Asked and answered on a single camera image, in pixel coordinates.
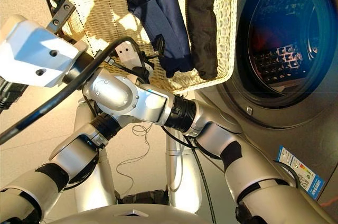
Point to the grey washing machine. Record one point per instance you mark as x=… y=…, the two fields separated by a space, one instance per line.
x=303 y=118

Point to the blue energy label sticker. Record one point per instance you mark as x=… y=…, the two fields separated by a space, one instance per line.
x=301 y=172

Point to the pale woven laundry basket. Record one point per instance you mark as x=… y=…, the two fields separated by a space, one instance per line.
x=105 y=10

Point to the navy blue cloth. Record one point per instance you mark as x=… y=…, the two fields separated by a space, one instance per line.
x=169 y=23

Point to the black cloth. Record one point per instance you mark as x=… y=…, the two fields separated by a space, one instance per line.
x=202 y=23

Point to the black robot hip section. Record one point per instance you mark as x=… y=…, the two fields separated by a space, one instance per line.
x=142 y=197

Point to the silver robot torso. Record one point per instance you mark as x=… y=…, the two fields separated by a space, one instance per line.
x=132 y=216

